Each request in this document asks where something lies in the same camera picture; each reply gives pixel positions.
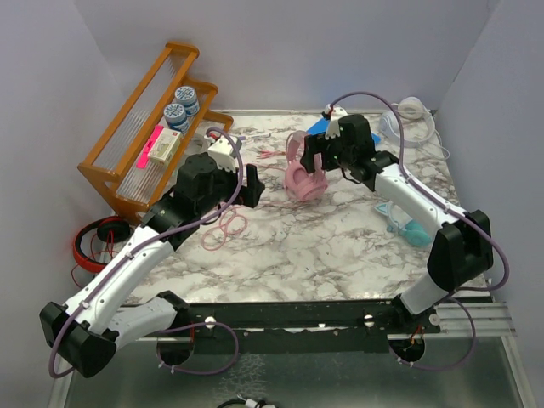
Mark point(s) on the small cardboard box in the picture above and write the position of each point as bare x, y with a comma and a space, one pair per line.
165, 146

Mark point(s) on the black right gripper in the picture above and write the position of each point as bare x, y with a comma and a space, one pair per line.
314, 144

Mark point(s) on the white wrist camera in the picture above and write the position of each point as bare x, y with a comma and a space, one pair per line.
222, 151
333, 112

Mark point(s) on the teal cat-ear headphones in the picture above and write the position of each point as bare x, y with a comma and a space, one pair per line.
403, 225

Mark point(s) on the clear tape roll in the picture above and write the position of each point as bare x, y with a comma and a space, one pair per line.
198, 144

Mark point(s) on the blue-lidded jar front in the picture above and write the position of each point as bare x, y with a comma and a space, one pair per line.
176, 118

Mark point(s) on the black front mounting rail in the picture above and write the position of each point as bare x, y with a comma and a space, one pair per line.
296, 327

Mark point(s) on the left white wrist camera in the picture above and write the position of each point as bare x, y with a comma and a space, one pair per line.
222, 151

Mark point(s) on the blue-lidded jar rear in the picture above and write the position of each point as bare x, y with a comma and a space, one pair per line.
188, 98

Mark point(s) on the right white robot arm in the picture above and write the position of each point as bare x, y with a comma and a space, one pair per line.
460, 250

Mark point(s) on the blue-lidded jar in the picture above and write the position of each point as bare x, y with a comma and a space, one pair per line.
176, 118
188, 98

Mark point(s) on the wooden tiered shelf rack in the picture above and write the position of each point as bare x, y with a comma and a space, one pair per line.
111, 165

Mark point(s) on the white headphones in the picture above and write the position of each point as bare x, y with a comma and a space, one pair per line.
412, 111

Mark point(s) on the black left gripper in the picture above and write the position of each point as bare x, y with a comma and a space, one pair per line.
253, 189

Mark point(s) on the red black headphones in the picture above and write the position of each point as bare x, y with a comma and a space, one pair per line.
94, 245

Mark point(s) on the pink cat-ear headphones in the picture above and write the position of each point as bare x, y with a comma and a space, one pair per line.
297, 183

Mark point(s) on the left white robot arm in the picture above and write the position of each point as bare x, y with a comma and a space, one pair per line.
88, 328

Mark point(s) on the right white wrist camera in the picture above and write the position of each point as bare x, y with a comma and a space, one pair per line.
333, 112

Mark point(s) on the blue notebook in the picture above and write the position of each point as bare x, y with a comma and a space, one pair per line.
321, 126

